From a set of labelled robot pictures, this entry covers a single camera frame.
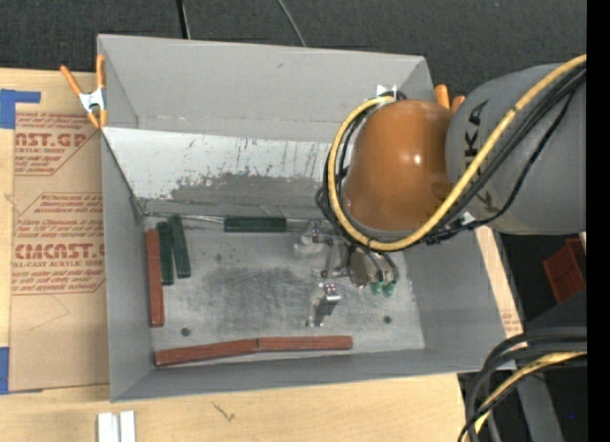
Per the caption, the brown cardboard board red print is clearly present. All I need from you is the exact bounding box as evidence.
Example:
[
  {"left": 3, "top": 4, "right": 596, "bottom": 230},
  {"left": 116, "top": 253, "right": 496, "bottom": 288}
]
[{"left": 0, "top": 67, "right": 527, "bottom": 394}]

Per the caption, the dark green flat block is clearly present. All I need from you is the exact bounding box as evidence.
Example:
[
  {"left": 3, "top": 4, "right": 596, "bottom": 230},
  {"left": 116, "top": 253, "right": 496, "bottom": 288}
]
[
  {"left": 223, "top": 216, "right": 289, "bottom": 233},
  {"left": 167, "top": 213, "right": 193, "bottom": 280},
  {"left": 156, "top": 221, "right": 175, "bottom": 287}
]

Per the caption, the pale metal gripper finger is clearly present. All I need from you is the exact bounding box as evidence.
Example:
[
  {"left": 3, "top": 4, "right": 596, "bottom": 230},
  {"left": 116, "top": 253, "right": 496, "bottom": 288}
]
[
  {"left": 293, "top": 226, "right": 336, "bottom": 261},
  {"left": 308, "top": 281, "right": 343, "bottom": 329}
]

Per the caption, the red-brown flat block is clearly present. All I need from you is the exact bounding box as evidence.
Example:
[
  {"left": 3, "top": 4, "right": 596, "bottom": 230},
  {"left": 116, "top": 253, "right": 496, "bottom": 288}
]
[
  {"left": 256, "top": 334, "right": 355, "bottom": 352},
  {"left": 145, "top": 228, "right": 167, "bottom": 329},
  {"left": 152, "top": 338, "right": 260, "bottom": 369},
  {"left": 541, "top": 238, "right": 587, "bottom": 304}
]

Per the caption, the grey metal bin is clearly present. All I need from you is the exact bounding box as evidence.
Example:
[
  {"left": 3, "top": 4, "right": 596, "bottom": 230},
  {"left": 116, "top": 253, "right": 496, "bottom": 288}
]
[{"left": 96, "top": 33, "right": 519, "bottom": 403}]

